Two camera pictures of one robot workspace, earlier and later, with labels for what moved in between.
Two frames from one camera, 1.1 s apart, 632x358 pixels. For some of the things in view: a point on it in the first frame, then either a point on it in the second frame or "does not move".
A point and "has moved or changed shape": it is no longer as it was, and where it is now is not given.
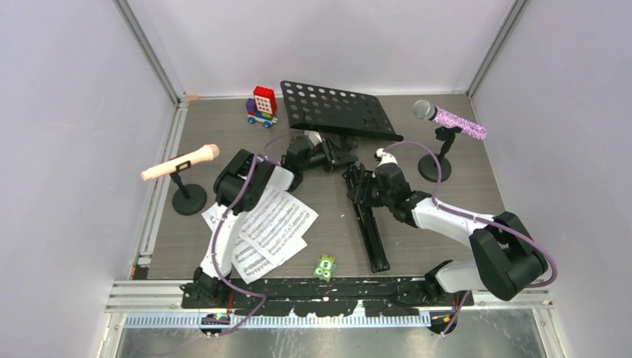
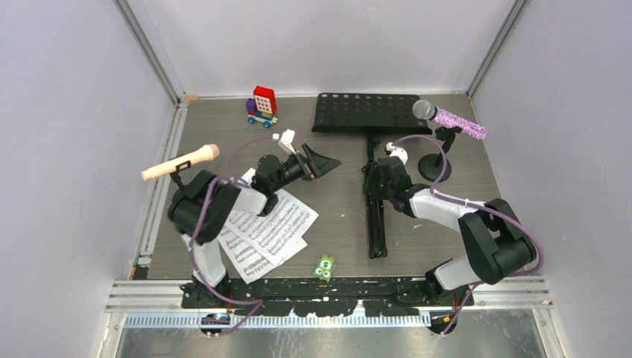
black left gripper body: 330,162 → 304,171
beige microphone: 201,155 does not move
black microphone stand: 428,165 does not move
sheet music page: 275,227 does not move
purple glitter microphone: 426,110 does not move
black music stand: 355,115 has moved or changed shape
